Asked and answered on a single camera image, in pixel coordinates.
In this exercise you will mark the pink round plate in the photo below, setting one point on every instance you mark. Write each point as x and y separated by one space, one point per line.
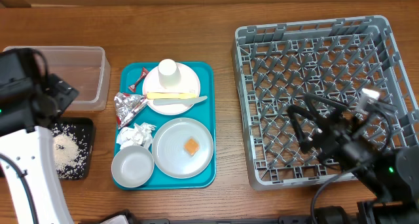
190 83

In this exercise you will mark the grey plastic dishwasher rack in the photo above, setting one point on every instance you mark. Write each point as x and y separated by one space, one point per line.
275 65

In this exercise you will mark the white rice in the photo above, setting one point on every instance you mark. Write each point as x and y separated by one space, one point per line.
70 151

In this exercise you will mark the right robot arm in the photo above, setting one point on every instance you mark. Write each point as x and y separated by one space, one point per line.
392 175

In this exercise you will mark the white small bowl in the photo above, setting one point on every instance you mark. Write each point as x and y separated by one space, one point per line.
132 166

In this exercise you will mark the red sauce packet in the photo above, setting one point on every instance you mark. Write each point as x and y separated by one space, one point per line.
144 73

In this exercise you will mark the grey round plate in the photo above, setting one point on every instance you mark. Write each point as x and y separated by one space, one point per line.
168 148

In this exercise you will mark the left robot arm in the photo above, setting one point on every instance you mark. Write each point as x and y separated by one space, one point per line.
31 175

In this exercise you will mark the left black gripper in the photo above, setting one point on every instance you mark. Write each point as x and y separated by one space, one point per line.
62 92

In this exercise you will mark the black plastic tray bin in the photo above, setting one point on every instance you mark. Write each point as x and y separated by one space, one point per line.
89 132

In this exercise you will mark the white paper cup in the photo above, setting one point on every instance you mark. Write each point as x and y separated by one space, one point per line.
168 73

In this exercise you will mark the light grey plastic knife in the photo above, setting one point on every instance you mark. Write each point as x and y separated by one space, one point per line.
188 101

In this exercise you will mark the yellow plastic fork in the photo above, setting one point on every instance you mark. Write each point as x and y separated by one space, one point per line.
170 95

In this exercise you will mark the silver foil wrapper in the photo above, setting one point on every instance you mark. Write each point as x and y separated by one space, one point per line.
127 106

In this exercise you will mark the orange food cube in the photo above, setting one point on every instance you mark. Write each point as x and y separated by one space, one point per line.
191 146

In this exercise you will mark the clear plastic bin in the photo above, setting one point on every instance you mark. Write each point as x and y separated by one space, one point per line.
84 68

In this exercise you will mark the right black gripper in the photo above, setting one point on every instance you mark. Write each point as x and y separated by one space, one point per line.
338 124

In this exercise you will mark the white napkin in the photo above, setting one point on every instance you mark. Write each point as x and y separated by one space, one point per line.
140 135

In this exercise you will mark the teal plastic tray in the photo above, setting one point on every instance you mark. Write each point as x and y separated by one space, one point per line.
203 112

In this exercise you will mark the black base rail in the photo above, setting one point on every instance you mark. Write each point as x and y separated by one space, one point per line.
128 217

